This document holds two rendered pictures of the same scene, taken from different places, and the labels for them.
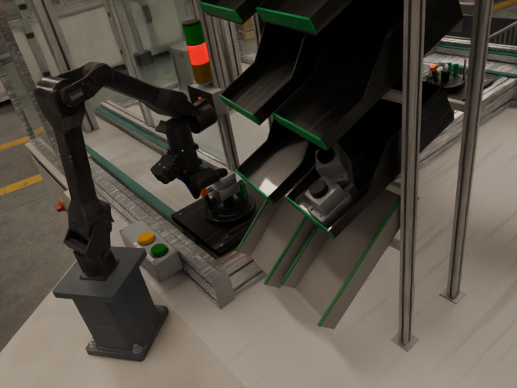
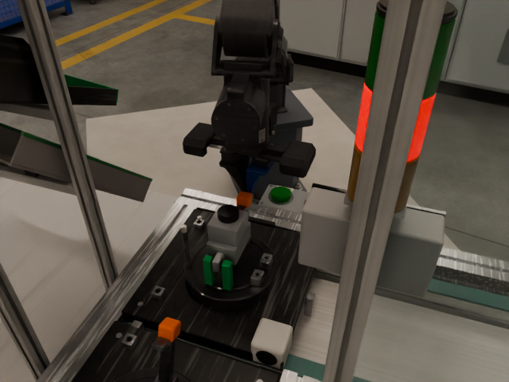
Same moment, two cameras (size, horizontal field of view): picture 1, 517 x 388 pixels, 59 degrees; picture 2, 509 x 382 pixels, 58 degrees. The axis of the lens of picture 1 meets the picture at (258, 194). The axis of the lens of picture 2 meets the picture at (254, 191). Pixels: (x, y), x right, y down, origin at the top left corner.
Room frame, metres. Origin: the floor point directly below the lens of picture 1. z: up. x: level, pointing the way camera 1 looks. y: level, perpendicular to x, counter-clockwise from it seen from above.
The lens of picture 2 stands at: (1.41, -0.18, 1.50)
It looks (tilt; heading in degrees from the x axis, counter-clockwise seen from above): 38 degrees down; 143
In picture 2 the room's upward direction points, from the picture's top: straight up
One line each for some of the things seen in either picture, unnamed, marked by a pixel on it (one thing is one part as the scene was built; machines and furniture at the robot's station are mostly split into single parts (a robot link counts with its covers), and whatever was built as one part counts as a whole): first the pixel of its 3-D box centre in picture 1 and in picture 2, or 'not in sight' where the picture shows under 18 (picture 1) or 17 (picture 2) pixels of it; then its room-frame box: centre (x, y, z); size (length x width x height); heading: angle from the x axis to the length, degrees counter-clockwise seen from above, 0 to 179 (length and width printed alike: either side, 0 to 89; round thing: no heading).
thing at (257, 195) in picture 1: (231, 213); (231, 276); (1.01, 0.08, 0.96); 0.24 x 0.24 x 0.02; 33
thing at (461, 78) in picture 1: (445, 74); not in sight; (1.55, -0.75, 1.01); 0.24 x 0.24 x 0.13; 33
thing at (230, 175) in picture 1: (227, 180); (226, 234); (1.01, 0.07, 1.06); 0.08 x 0.04 x 0.07; 123
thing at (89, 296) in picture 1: (115, 302); (266, 148); (0.75, 0.36, 0.96); 0.15 x 0.15 x 0.20; 70
